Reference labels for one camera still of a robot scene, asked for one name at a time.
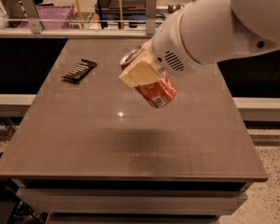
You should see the grey table drawer unit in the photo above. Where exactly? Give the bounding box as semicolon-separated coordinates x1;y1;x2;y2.
17;188;247;218

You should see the purple plastic crate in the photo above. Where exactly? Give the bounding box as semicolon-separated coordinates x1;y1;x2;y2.
17;5;76;30

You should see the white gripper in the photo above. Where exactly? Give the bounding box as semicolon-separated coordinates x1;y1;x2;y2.
119;9;203;88

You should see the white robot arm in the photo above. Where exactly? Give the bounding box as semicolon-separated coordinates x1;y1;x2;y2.
119;0;280;88

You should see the orange and blue bin stack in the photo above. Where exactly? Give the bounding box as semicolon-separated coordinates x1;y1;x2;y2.
95;0;147;28

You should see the black snack bar wrapper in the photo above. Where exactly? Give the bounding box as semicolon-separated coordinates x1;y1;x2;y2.
62;59;97;83

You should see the red coke can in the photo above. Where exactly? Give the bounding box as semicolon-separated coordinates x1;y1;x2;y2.
119;47;176;108

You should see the grey railing post middle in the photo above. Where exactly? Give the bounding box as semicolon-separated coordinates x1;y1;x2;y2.
146;0;157;35

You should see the grey railing post left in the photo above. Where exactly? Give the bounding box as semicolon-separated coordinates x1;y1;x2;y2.
21;0;43;35

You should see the grey railing post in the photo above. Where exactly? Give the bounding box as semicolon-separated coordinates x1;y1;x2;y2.
146;0;157;35
21;0;43;35

